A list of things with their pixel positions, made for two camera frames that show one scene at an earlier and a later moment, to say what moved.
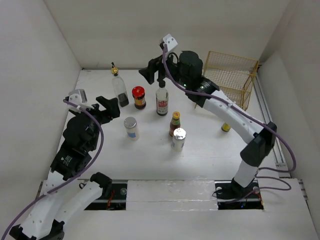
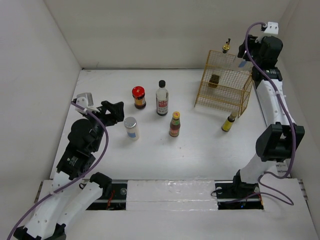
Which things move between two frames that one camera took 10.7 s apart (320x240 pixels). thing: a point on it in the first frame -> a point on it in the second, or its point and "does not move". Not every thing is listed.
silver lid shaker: (179, 135) -> (242, 65)
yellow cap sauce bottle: (175, 123) does not move
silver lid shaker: (133, 132) does not move
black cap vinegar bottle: (162, 99) does not move
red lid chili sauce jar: (138, 93) does not move
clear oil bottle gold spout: (119, 87) -> (219, 76)
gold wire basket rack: (233, 75) does not move
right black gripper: (154, 65) -> (251, 43)
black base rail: (116, 199) does not move
